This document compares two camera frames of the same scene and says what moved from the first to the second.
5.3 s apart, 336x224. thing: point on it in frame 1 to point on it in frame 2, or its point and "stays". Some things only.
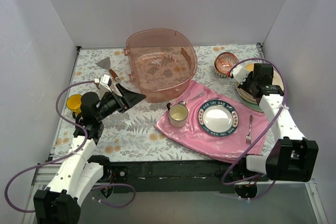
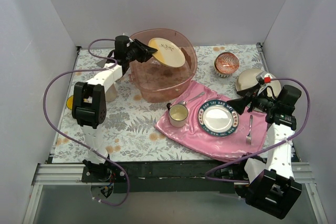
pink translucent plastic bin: [163, 61] stays
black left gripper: [121, 98] to [138, 51]
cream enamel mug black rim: [178, 115] stays
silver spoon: [185, 103] stays
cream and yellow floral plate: [276, 81] to [168, 53]
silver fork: [248, 138] stays
